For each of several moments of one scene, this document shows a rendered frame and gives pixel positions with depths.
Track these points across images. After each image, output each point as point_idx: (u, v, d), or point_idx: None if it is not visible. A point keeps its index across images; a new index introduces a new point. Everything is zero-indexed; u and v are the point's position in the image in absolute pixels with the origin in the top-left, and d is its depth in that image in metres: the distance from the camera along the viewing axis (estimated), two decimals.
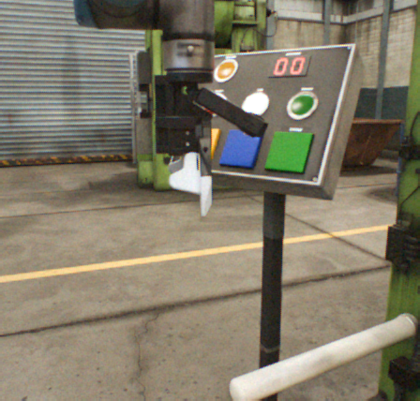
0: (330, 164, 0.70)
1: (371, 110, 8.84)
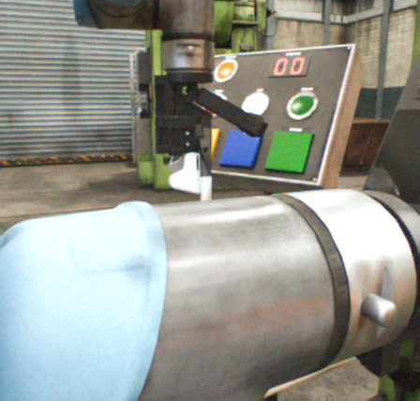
0: (330, 165, 0.70)
1: (371, 110, 8.84)
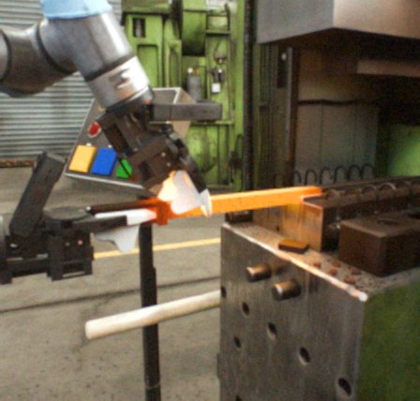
0: None
1: None
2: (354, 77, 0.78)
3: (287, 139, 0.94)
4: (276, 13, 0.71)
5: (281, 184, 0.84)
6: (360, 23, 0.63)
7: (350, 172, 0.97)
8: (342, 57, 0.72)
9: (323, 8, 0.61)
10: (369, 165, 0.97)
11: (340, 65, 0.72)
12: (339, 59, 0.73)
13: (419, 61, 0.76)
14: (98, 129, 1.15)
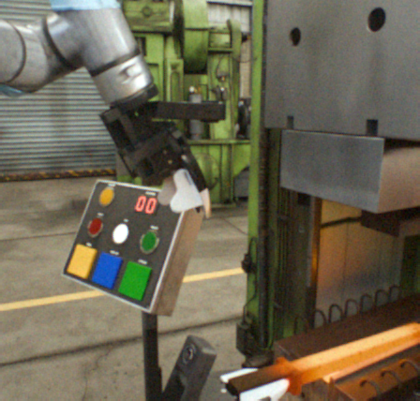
0: (163, 293, 0.91)
1: None
2: None
3: (308, 264, 0.84)
4: (304, 164, 0.62)
5: (305, 331, 0.75)
6: (408, 200, 0.53)
7: (377, 296, 0.88)
8: (381, 214, 0.63)
9: (366, 186, 0.52)
10: (398, 288, 0.88)
11: (378, 221, 0.63)
12: (376, 214, 0.63)
13: None
14: (99, 229, 1.06)
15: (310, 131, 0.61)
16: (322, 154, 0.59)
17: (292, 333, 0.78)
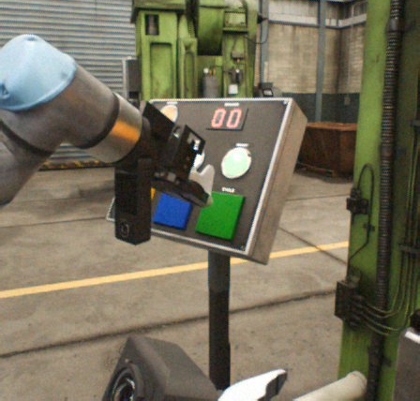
0: (262, 230, 0.66)
1: None
2: None
3: None
4: None
5: None
6: None
7: None
8: None
9: None
10: None
11: None
12: None
13: None
14: None
15: None
16: None
17: None
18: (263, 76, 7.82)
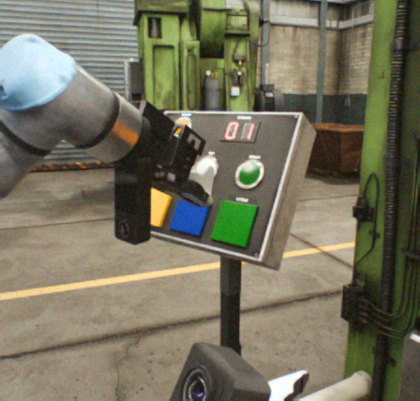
0: (274, 238, 0.70)
1: None
2: None
3: None
4: None
5: None
6: None
7: None
8: None
9: None
10: None
11: None
12: None
13: None
14: None
15: None
16: None
17: None
18: (264, 78, 7.86)
